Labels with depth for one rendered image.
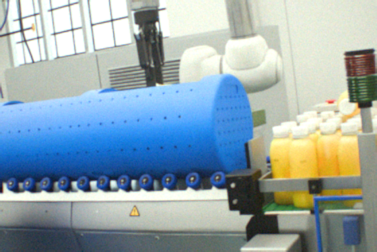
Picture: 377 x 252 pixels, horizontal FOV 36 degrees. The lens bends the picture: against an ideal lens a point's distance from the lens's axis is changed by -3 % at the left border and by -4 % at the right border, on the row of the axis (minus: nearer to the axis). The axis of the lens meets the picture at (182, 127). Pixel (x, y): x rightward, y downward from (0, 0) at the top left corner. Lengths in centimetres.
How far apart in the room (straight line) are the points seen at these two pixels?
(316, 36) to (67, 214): 295
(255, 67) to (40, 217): 93
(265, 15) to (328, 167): 327
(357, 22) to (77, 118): 287
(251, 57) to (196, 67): 21
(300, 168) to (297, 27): 314
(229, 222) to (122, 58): 236
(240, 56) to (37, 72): 249
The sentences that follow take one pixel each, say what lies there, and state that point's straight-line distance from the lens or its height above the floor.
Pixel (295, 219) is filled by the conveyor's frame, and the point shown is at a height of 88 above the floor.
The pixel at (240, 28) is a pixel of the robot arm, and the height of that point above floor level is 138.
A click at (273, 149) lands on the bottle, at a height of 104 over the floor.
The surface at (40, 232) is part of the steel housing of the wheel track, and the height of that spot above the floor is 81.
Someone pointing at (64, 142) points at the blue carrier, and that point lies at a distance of 180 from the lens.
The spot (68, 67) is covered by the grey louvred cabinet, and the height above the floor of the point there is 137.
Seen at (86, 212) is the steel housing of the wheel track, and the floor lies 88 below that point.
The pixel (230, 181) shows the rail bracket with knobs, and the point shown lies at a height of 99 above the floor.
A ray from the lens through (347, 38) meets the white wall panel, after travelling 434.
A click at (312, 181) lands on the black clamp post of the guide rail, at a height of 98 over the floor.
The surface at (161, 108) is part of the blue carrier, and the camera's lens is 162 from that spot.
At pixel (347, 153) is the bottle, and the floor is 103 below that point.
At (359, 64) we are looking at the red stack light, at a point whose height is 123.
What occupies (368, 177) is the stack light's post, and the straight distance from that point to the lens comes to 119.
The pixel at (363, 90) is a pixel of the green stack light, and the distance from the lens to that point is 115.
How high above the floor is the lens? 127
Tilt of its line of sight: 6 degrees down
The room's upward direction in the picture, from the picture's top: 8 degrees counter-clockwise
